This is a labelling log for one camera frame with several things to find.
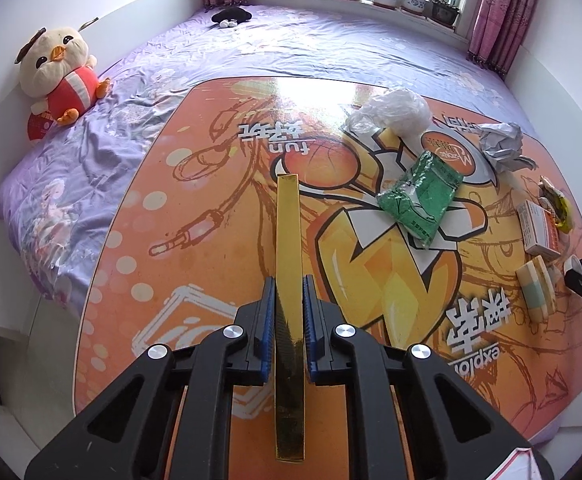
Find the grey paper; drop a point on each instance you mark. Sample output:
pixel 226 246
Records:
pixel 501 144

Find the tape roll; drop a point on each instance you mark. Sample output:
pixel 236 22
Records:
pixel 537 289

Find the green plastic wrapper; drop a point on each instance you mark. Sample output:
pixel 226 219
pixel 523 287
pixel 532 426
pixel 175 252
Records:
pixel 421 197

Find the yellow red chip bag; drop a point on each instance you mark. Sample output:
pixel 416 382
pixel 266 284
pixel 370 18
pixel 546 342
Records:
pixel 559 205

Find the chick plush toy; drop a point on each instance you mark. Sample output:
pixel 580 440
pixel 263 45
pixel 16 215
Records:
pixel 58 72

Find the white plastic bag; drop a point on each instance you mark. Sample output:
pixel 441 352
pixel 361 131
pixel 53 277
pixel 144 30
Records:
pixel 401 110

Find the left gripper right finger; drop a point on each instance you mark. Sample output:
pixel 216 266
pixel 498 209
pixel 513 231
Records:
pixel 409 414

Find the right pink curtain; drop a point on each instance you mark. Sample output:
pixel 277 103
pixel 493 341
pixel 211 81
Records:
pixel 498 32

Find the small blue white pot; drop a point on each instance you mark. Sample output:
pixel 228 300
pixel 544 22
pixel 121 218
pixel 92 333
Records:
pixel 414 6

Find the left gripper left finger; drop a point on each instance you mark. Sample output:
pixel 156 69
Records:
pixel 168 415

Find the black plant pot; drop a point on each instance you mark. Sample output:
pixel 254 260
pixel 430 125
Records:
pixel 444 13

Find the black plush toy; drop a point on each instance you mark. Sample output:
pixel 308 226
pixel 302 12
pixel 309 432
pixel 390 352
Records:
pixel 231 17

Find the orange cartoon folding table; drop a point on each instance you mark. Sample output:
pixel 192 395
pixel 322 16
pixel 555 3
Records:
pixel 195 235

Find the purple floral bed sheet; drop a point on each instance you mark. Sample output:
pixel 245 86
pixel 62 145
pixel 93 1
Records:
pixel 60 199

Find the white orange medicine box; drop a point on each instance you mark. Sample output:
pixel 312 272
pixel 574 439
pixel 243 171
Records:
pixel 539 234

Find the long yellow box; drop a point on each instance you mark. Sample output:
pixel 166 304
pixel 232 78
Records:
pixel 289 375

